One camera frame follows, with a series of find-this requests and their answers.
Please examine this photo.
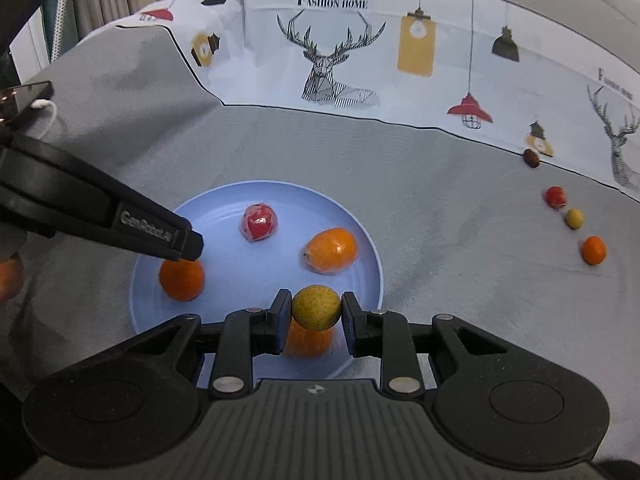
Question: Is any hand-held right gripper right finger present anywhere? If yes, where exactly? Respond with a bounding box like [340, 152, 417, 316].
[341, 291, 520, 395]

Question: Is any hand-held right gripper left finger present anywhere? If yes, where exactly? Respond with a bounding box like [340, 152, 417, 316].
[119, 289, 294, 396]

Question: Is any plastic-wrapped orange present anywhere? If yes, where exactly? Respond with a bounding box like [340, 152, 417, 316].
[285, 319, 335, 359]
[302, 227, 359, 276]

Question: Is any small orange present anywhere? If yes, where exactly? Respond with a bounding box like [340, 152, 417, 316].
[581, 235, 607, 266]
[159, 255, 206, 302]

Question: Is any blue round plate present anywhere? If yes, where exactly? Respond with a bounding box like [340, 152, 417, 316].
[129, 180, 386, 380]

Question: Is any red candy ball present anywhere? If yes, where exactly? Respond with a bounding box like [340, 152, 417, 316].
[241, 202, 278, 244]

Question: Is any person's left hand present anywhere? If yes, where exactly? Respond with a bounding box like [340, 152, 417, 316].
[0, 252, 25, 303]

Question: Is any white perforated strip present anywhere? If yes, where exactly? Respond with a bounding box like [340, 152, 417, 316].
[50, 0, 77, 63]

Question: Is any black smartphone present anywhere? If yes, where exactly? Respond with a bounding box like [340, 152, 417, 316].
[0, 81, 54, 123]

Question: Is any grey and white printed blanket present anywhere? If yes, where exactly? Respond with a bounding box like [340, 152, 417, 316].
[0, 0, 640, 466]

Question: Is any white charging cable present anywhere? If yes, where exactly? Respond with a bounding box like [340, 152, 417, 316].
[29, 100, 59, 137]

